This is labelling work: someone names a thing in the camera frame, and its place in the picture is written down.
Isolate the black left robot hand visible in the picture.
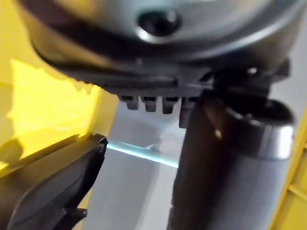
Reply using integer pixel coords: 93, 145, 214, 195
16, 0, 307, 230

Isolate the yellow shelf unit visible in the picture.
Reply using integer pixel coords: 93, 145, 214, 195
0, 0, 119, 179

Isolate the yellow ribbed panel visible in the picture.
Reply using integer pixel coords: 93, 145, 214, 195
270, 134, 307, 230

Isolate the black plastic housing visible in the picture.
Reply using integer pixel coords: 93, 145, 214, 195
0, 133, 108, 230

